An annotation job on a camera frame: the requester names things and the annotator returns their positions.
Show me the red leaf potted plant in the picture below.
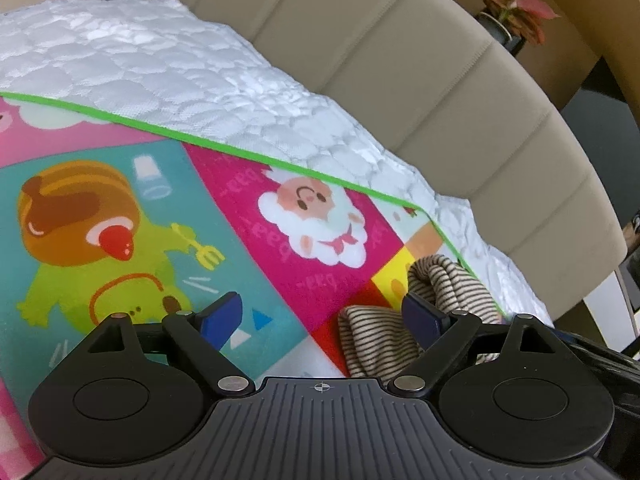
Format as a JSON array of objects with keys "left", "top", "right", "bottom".
[{"left": 476, "top": 0, "right": 560, "bottom": 56}]

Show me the colourful cartoon play mat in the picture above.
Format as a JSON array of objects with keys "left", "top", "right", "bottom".
[{"left": 1, "top": 99, "right": 486, "bottom": 479}]

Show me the beige padded headboard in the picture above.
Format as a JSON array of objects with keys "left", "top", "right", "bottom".
[{"left": 179, "top": 0, "right": 626, "bottom": 318}]

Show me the beige striped knit garment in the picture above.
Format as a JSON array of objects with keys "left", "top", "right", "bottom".
[{"left": 337, "top": 255, "right": 503, "bottom": 382}]

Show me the white quilted mattress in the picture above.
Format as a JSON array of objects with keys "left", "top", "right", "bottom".
[{"left": 1, "top": 0, "right": 550, "bottom": 322}]

